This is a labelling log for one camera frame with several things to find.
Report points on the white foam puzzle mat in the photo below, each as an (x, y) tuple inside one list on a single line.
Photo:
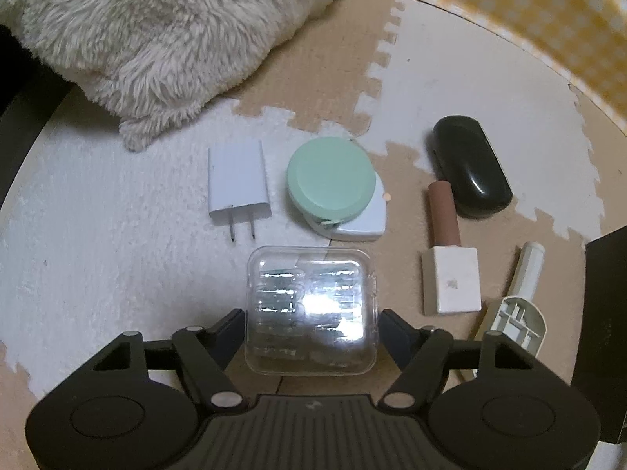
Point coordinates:
[(465, 68), (122, 235)]

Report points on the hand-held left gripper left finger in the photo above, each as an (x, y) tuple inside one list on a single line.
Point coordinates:
[(229, 325)]

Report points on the yellow checkered cushion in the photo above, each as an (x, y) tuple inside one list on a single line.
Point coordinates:
[(548, 14)]

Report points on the white wall charger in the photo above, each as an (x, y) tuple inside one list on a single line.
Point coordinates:
[(237, 181)]

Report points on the clear plastic box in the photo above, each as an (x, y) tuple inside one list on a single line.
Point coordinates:
[(313, 313)]

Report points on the cream plastic tool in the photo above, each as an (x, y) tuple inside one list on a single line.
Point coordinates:
[(529, 267)]

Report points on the brown lipstick with white cap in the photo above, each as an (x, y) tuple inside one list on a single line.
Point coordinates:
[(450, 274)]

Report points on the beige foam puzzle mat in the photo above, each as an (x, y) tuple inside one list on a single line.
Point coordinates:
[(313, 58), (401, 215)]

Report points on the black glossy oval case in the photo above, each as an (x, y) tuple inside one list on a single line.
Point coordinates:
[(470, 166)]

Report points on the black storage box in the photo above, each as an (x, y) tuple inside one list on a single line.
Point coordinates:
[(603, 328)]

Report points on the cream fluffy cushion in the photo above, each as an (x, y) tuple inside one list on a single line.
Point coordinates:
[(161, 24)]

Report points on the mint green round case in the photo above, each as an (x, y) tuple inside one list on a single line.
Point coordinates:
[(330, 176)]

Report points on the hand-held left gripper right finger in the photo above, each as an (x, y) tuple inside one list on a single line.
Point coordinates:
[(393, 327)]

